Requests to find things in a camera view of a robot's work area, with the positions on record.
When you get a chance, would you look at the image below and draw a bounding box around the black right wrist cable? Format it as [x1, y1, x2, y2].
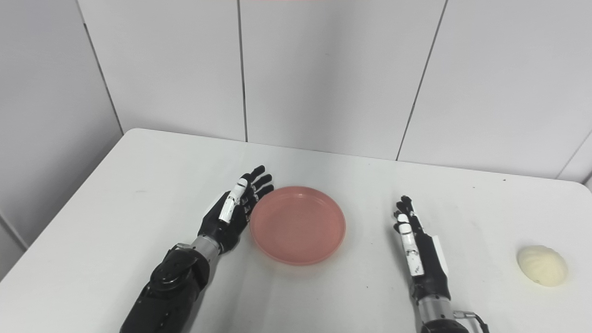
[453, 310, 490, 333]

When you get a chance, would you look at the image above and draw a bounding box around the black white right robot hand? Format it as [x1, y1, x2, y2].
[393, 195, 451, 304]

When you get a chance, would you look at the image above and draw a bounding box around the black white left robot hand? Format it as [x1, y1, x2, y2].
[197, 165, 275, 254]

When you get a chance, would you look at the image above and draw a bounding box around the pink round plate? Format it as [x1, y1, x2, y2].
[249, 186, 346, 266]

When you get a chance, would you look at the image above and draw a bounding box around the white steamed bun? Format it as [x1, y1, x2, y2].
[517, 245, 568, 287]

